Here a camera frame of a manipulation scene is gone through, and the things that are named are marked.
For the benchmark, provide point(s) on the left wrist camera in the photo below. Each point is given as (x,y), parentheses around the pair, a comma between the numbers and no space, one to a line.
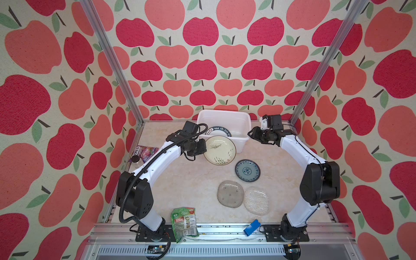
(190,128)

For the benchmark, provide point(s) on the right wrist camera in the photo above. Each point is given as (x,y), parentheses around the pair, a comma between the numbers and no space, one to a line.
(272,122)

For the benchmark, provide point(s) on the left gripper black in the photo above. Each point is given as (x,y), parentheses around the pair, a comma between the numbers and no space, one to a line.
(203,148)

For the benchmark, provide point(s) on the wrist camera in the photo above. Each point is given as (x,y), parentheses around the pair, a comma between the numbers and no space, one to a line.
(190,128)
(272,122)

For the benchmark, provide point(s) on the clear textured glass plate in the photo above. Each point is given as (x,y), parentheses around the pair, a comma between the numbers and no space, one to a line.
(256,201)

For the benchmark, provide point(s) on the green snack packet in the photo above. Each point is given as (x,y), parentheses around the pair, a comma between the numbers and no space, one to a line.
(184,223)

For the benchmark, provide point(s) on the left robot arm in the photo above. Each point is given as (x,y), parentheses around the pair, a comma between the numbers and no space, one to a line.
(134,192)

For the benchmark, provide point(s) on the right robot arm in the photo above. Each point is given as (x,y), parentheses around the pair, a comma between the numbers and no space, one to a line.
(320,183)

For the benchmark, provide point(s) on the front aluminium rail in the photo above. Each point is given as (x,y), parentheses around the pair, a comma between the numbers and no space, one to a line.
(223,241)

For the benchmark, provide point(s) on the left aluminium frame post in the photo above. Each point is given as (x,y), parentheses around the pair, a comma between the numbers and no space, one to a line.
(94,19)

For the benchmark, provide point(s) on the blue patterned small plate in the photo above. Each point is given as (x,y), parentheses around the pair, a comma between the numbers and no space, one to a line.
(247,170)

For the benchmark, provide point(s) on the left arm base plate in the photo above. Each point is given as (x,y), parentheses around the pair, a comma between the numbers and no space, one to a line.
(152,233)

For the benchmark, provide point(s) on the aluminium frame post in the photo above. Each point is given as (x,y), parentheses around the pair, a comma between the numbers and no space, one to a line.
(94,19)
(352,15)

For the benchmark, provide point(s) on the blue small box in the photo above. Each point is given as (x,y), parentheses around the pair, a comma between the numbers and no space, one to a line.
(252,227)

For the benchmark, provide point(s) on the right aluminium frame post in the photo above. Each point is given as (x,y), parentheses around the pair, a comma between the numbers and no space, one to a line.
(352,15)

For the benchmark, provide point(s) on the white plate green rim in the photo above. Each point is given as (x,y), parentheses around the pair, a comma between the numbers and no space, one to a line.
(218,130)

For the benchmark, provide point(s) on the white plastic bin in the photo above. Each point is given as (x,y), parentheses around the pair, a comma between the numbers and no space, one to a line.
(238,123)

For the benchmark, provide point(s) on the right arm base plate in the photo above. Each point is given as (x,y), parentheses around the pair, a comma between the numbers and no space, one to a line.
(277,233)

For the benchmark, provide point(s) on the cream plate with plant drawing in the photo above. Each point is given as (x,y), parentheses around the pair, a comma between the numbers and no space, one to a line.
(220,150)

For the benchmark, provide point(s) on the grey glass plate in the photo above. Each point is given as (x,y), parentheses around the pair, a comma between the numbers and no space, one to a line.
(230,194)

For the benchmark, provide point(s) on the purple snack packet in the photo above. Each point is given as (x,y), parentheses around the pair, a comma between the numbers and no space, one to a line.
(145,152)

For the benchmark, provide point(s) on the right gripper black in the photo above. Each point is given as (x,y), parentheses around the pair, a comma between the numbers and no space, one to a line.
(255,131)

